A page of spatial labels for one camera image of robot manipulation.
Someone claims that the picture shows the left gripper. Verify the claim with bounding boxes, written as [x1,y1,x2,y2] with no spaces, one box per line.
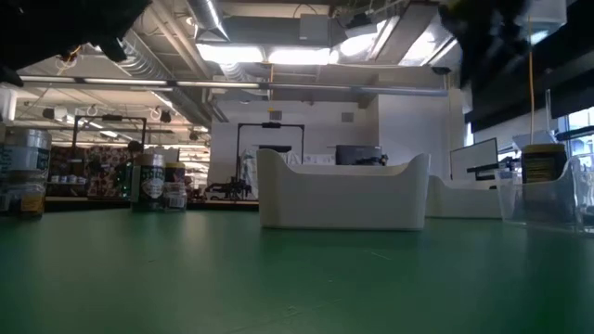
[73,0,153,64]

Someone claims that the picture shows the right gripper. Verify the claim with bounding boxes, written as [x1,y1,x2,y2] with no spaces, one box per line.
[438,0,530,89]

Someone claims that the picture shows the yellow-lid spice jar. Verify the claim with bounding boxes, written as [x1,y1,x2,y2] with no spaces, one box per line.
[164,161,187,185]
[521,142,570,224]

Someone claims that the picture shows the small brown-lid spice jar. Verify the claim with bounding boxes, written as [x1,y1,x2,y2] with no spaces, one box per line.
[162,182,188,213]
[0,166,47,220]

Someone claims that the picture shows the person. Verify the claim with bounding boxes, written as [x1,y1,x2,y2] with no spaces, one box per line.
[113,140,145,196]

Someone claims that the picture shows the grey ceiling pipe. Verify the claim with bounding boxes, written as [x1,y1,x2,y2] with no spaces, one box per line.
[16,75,449,97]

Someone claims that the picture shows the patterned backdrop cloth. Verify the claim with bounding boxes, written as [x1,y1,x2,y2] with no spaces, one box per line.
[49,146,136,199]

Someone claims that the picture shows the ceiling light panel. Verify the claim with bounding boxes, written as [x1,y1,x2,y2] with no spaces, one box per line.
[194,42,266,65]
[266,45,333,67]

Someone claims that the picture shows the white-screen computer monitor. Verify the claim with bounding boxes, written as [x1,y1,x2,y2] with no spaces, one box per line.
[448,137,500,182]

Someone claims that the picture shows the grey ceiling box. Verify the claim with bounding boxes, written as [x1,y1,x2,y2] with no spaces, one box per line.
[299,13,331,43]

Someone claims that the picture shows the clear plastic bin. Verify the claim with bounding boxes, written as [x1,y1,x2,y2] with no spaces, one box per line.
[494,156,594,236]

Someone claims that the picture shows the black computer monitor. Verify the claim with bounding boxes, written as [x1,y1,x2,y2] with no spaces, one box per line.
[334,144,389,167]

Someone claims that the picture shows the white covered machine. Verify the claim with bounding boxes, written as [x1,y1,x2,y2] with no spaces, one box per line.
[239,148,259,199]

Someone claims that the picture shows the white plastic bin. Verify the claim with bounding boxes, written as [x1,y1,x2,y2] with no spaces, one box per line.
[256,148,432,232]

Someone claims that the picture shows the green table mat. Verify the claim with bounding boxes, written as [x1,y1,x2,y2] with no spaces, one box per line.
[0,206,594,334]

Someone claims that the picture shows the yellow cable reel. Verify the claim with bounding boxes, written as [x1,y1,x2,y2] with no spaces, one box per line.
[58,45,84,65]

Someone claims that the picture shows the yellow hanging cable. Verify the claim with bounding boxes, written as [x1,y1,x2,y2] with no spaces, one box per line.
[527,18,536,145]

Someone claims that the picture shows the narrow silver spiral duct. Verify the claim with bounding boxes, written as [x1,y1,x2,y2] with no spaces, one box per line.
[185,0,232,42]

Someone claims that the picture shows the black table frame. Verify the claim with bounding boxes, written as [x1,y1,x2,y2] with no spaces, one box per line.
[44,199,260,213]

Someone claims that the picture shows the white bin with handle slot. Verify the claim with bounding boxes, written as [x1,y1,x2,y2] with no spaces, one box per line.
[425,173,505,220]

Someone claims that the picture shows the black metal gantry frame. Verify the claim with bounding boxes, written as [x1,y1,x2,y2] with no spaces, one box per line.
[235,122,306,201]

